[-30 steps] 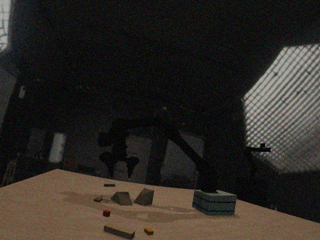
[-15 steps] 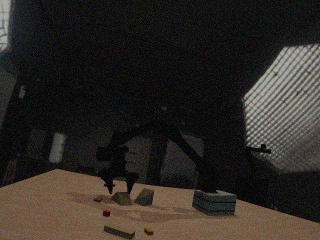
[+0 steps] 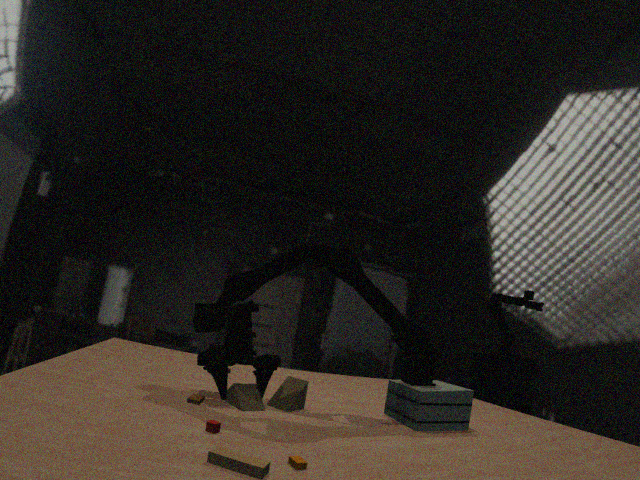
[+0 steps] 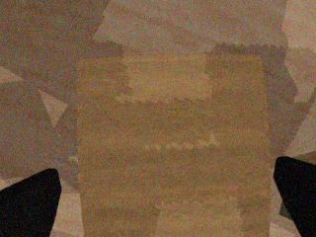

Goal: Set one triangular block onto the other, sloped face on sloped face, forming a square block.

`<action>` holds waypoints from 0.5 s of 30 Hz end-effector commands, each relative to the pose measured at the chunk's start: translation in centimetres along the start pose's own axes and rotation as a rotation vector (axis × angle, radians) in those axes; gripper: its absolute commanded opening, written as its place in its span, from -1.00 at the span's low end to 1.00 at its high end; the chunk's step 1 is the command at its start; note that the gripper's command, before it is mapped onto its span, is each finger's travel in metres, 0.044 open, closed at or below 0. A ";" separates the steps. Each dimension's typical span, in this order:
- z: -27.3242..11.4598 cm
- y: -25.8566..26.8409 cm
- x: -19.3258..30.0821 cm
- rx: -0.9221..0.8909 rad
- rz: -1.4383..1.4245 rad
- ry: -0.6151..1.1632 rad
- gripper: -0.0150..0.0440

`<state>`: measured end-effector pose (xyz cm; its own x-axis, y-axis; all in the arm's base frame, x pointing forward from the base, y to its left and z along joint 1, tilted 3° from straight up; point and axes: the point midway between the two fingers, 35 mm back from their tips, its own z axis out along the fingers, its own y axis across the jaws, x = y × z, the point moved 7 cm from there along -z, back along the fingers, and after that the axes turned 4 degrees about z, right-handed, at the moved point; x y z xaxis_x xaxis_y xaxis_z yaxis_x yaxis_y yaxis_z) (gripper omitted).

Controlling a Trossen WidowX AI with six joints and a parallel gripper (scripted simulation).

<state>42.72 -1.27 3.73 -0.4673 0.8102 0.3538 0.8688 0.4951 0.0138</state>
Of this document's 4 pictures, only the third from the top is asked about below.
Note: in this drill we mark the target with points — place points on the small red cube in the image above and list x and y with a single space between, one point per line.
213 426

